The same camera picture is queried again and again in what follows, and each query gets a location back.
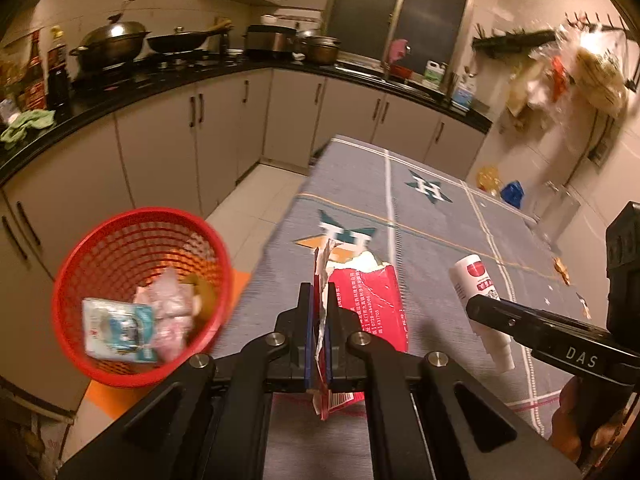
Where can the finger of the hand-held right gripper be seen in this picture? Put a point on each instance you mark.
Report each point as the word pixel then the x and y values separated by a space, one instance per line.
pixel 500 316

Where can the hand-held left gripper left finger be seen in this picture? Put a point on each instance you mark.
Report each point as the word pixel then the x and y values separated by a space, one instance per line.
pixel 310 350

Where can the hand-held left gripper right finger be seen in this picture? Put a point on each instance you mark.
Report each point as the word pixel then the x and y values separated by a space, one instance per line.
pixel 328 355

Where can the white red-label tube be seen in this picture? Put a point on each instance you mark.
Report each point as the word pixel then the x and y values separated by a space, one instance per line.
pixel 475 275

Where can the torn red paper packet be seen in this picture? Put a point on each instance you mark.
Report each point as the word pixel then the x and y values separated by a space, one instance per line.
pixel 370 300

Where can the white red-printed wrapper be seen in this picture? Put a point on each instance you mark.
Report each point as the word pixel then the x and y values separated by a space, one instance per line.
pixel 170 310

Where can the pale printed packet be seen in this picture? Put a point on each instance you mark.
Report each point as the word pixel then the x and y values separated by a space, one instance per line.
pixel 110 325

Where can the red mesh basket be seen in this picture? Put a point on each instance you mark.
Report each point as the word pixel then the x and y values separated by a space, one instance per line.
pixel 125 240

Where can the person's right hand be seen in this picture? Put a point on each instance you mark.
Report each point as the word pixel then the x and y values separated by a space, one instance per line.
pixel 575 420

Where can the small orange peel scrap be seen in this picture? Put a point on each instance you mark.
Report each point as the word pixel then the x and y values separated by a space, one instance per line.
pixel 582 305

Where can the orange peel scraps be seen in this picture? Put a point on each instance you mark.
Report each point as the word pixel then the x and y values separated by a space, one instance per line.
pixel 562 271

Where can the grey printed tablecloth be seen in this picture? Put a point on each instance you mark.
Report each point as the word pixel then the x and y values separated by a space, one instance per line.
pixel 440 230

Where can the glass mug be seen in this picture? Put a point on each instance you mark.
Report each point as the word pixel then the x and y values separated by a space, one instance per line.
pixel 557 215

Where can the blue plastic bag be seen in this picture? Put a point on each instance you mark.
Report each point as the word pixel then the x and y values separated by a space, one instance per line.
pixel 512 194

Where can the yellow plastic bag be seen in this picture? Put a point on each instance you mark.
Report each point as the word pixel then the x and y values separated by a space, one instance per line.
pixel 487 177

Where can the white blue-label jug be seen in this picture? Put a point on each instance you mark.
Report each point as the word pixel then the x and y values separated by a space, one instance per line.
pixel 462 95

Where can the white green-label jug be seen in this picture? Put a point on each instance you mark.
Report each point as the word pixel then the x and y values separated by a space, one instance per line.
pixel 434 75

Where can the beige base cabinets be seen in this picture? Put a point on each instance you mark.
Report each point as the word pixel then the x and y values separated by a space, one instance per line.
pixel 160 150

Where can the hanging plastic bags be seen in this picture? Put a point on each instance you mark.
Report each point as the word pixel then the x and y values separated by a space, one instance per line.
pixel 600 75

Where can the red basin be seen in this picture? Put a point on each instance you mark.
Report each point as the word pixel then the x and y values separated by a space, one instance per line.
pixel 400 71

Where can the pink cloth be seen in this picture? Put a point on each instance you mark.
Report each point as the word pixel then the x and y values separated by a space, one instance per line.
pixel 398 50

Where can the steel cooking pot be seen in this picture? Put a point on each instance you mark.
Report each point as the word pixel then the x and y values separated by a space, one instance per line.
pixel 320 50

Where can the black kitchen countertop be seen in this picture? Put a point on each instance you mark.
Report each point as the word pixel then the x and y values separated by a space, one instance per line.
pixel 150 92

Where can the rectangular steel cooker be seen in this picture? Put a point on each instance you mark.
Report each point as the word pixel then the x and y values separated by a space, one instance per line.
pixel 270 42

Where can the dark kitchen window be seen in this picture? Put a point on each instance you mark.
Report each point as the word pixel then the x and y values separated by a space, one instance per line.
pixel 370 15

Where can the black frying pan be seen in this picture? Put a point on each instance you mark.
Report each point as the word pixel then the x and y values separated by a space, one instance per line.
pixel 180 41

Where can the green cloth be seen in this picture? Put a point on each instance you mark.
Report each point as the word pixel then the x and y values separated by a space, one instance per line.
pixel 27 122

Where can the dark soy sauce bottle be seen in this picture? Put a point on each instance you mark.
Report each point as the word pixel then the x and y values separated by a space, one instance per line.
pixel 59 85

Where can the wok with steel lid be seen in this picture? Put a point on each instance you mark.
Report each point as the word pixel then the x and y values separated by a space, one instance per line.
pixel 112 42

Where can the red-label sauce bottle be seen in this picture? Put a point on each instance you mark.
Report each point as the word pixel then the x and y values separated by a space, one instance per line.
pixel 34 90

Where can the yellow oil bottle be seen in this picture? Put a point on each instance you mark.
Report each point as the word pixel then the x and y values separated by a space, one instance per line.
pixel 12 85

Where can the black wall rack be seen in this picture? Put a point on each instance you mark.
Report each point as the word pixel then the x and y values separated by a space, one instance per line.
pixel 515 39

